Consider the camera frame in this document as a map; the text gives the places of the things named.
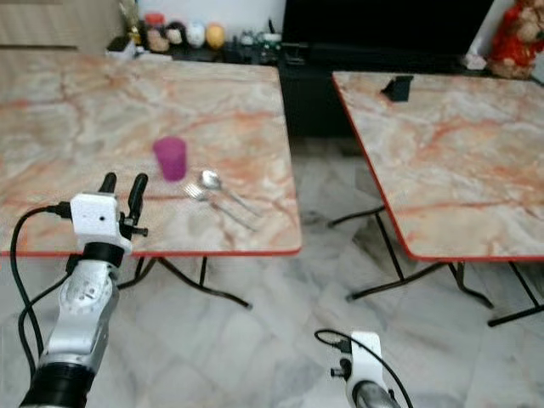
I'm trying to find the purple plastic cup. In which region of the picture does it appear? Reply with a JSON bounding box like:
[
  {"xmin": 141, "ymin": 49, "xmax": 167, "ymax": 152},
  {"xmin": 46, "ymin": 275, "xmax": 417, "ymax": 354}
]
[{"xmin": 152, "ymin": 136, "xmax": 188, "ymax": 182}]

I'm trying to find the silver metal fork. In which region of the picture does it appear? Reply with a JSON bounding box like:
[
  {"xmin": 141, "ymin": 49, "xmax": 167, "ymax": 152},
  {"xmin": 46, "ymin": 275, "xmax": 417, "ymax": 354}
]
[{"xmin": 184, "ymin": 184, "xmax": 258, "ymax": 233}]

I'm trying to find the silver metal spoon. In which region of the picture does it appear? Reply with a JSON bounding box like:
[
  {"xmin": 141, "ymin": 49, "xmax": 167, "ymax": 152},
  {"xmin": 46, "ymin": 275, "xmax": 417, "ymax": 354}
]
[{"xmin": 200, "ymin": 169, "xmax": 265, "ymax": 216}]

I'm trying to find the clear jar red lid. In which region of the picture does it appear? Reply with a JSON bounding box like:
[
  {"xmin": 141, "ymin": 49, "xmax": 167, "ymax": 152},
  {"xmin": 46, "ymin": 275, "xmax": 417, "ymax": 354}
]
[{"xmin": 143, "ymin": 12, "xmax": 169, "ymax": 54}]

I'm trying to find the gold trophy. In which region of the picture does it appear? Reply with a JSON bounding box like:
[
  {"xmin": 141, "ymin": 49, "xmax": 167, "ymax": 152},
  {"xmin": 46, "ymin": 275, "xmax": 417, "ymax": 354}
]
[{"xmin": 119, "ymin": 0, "xmax": 140, "ymax": 43}]

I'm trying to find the white egg figure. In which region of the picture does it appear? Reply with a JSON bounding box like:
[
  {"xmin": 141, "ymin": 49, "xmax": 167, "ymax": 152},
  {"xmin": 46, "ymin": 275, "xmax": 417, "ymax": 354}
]
[{"xmin": 186, "ymin": 21, "xmax": 207, "ymax": 48}]

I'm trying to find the light wooden cabinet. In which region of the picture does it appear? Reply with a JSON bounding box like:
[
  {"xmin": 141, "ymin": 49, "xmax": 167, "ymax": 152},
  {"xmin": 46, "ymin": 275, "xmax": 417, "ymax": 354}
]
[{"xmin": 0, "ymin": 0, "xmax": 128, "ymax": 54}]

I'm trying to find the yellow egg figure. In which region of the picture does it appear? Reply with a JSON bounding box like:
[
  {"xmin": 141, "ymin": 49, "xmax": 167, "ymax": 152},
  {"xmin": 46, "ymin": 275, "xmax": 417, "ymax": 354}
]
[{"xmin": 206, "ymin": 23, "xmax": 227, "ymax": 49}]

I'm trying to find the green white mug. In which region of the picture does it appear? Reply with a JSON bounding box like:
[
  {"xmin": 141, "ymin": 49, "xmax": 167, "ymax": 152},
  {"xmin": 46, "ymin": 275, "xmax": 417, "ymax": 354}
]
[{"xmin": 260, "ymin": 32, "xmax": 284, "ymax": 56}]

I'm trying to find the black phone stand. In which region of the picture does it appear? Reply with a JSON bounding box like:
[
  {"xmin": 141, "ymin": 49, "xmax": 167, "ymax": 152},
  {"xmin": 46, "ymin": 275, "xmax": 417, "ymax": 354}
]
[{"xmin": 382, "ymin": 75, "xmax": 416, "ymax": 103}]

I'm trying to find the black television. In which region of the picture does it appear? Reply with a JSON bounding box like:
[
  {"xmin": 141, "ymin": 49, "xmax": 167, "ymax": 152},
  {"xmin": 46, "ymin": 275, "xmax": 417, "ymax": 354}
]
[{"xmin": 280, "ymin": 0, "xmax": 498, "ymax": 48}]

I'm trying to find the red doll figure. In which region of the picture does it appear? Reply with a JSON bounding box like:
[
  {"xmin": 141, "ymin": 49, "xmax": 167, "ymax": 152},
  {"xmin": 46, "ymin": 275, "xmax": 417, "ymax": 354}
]
[{"xmin": 489, "ymin": 0, "xmax": 544, "ymax": 81}]

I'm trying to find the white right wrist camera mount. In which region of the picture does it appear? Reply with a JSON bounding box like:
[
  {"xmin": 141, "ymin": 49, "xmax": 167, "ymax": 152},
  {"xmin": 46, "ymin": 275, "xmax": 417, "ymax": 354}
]
[{"xmin": 343, "ymin": 331, "xmax": 385, "ymax": 400}]

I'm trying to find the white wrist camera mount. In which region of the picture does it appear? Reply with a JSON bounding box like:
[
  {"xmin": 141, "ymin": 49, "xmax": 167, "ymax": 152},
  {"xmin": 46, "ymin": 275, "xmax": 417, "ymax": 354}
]
[
  {"xmin": 69, "ymin": 193, "xmax": 122, "ymax": 246},
  {"xmin": 343, "ymin": 331, "xmax": 385, "ymax": 400}
]

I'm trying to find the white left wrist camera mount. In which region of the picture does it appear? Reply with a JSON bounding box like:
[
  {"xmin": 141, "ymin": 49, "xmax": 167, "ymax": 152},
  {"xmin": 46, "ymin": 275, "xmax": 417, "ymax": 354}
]
[{"xmin": 69, "ymin": 193, "xmax": 122, "ymax": 246}]

